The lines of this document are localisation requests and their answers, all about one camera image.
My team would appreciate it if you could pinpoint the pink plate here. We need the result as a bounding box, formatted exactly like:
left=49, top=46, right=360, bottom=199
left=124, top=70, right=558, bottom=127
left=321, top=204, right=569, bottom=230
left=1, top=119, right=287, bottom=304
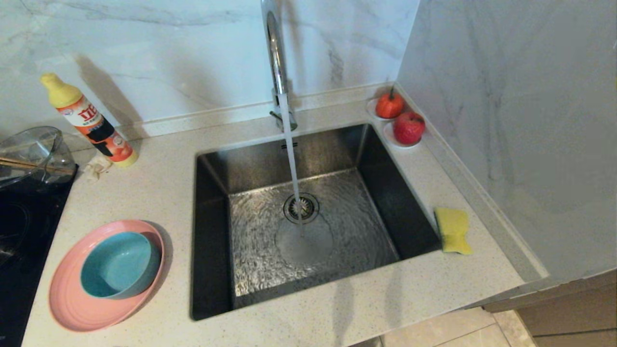
left=48, top=220, right=166, bottom=333

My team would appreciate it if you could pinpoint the clear glass cup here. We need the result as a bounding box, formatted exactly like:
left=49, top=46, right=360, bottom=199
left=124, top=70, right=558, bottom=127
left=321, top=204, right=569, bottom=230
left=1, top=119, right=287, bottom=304
left=29, top=133, right=78, bottom=185

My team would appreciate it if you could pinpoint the red toy tomato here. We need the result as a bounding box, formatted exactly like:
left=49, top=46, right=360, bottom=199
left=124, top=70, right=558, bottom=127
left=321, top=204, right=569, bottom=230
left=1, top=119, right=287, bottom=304
left=376, top=87, right=404, bottom=120

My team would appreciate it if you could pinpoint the yellow sponge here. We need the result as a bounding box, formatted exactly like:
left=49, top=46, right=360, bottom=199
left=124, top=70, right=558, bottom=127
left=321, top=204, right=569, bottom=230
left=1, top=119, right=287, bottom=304
left=434, top=207, right=473, bottom=255

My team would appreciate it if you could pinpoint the small white dish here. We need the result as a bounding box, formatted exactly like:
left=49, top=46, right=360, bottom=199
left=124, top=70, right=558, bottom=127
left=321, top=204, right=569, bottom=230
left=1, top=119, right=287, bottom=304
left=366, top=98, right=405, bottom=122
left=383, top=121, right=423, bottom=150

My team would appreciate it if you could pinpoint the running water stream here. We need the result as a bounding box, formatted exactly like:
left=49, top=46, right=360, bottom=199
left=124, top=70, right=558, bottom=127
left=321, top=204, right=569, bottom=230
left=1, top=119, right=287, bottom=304
left=279, top=92, right=307, bottom=232

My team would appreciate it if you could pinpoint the round metal drain strainer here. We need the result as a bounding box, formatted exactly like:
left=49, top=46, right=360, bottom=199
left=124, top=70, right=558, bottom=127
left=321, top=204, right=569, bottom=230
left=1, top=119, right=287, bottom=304
left=283, top=193, right=320, bottom=225

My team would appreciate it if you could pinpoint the light wooden cabinet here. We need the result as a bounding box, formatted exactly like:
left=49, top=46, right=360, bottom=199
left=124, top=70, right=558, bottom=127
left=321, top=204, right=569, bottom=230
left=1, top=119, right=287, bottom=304
left=482, top=270, right=617, bottom=347

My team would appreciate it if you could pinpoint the red toy apple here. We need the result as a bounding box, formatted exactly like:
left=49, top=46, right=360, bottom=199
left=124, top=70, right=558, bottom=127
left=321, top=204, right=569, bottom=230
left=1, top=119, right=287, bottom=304
left=393, top=112, right=426, bottom=146

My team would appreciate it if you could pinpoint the clear glass bowl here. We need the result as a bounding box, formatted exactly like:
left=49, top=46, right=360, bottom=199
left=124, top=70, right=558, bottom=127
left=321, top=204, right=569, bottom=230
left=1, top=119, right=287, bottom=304
left=0, top=126, right=64, bottom=190

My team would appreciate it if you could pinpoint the teal bowl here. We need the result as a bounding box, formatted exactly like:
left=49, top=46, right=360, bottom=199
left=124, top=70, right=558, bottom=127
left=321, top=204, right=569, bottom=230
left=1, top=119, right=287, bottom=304
left=80, top=231, right=162, bottom=300

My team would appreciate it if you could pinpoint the chrome gooseneck faucet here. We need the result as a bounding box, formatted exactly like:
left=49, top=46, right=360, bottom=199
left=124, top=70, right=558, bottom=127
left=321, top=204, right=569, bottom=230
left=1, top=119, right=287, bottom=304
left=260, top=0, right=297, bottom=132

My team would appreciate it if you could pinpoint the orange dish soap bottle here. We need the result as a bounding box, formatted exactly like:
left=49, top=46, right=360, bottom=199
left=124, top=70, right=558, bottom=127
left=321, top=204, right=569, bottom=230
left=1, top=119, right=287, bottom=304
left=40, top=72, right=140, bottom=168

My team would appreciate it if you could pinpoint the crumpled white tissue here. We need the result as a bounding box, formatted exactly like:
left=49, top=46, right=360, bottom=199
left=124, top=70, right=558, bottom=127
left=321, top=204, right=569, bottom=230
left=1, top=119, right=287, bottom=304
left=82, top=155, right=114, bottom=183

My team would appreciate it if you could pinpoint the stainless steel sink basin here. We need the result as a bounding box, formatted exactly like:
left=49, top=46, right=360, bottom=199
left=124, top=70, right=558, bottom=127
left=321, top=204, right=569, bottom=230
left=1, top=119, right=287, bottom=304
left=190, top=123, right=443, bottom=321

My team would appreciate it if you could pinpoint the black induction cooktop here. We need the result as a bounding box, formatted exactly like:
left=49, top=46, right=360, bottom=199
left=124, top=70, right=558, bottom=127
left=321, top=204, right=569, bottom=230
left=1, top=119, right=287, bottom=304
left=0, top=164, right=80, bottom=347

